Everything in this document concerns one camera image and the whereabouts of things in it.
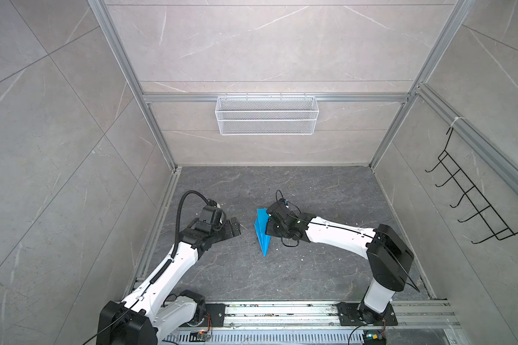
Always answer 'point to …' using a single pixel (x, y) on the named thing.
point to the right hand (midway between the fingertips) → (267, 226)
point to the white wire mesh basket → (267, 115)
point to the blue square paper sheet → (260, 225)
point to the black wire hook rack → (476, 215)
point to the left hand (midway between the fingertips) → (230, 223)
